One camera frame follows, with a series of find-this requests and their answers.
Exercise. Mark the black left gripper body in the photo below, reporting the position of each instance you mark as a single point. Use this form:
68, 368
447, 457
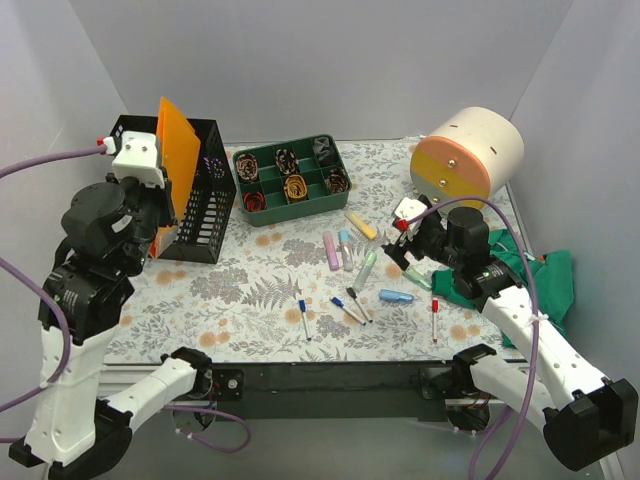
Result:
163, 206

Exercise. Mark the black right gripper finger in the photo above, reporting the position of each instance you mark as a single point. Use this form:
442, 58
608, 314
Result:
397, 252
424, 200

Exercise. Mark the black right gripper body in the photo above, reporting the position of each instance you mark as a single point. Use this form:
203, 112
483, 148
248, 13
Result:
406, 245

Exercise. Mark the yellow highlighter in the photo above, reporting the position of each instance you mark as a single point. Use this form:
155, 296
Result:
361, 225

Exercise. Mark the orange plastic folder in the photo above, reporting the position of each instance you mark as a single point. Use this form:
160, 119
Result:
180, 147

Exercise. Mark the pink highlighter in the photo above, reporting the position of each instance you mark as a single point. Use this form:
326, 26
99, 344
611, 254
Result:
331, 251

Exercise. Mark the cream cylindrical drawer box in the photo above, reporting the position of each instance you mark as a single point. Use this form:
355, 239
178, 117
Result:
474, 153

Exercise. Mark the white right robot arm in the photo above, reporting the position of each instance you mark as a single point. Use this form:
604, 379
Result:
582, 414

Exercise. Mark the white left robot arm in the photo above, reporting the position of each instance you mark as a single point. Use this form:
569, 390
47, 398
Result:
109, 228

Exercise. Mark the light green clear highlighter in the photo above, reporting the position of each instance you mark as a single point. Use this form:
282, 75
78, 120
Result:
417, 278

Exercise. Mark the blue lying highlighter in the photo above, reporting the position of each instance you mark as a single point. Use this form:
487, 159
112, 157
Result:
396, 297

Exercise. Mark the black mesh file holder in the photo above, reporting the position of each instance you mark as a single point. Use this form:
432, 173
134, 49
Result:
200, 236

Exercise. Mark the blue highlighter upright cap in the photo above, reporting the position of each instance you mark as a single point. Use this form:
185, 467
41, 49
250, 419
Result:
346, 250

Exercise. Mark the black cap marker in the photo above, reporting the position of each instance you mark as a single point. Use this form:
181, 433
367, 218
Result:
352, 293

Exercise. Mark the red cap marker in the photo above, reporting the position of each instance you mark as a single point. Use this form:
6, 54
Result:
434, 319

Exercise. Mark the blue cap marker middle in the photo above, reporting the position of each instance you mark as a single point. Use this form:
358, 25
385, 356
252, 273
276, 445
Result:
337, 302

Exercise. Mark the blue cap marker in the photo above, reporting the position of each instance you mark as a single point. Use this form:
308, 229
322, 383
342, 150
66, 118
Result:
337, 302
303, 312

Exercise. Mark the floral table mat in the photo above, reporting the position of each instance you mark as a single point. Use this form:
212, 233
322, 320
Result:
245, 307

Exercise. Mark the blue cap marker left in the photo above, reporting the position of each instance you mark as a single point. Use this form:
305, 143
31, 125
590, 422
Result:
303, 312

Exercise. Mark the green compartment tray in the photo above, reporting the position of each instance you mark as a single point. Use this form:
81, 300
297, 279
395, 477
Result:
290, 180

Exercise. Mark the green cloth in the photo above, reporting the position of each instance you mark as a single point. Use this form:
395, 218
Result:
552, 274

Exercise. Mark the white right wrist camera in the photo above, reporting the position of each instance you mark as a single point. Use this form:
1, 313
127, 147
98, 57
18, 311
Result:
403, 214

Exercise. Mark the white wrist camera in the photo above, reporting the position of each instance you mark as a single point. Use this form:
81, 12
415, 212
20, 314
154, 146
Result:
136, 155
403, 214

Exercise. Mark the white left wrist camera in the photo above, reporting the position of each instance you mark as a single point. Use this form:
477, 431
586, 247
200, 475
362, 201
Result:
136, 155

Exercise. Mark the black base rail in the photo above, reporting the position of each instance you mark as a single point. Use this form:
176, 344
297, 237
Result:
421, 390

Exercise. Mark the aluminium frame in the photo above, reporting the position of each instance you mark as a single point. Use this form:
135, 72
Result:
175, 445

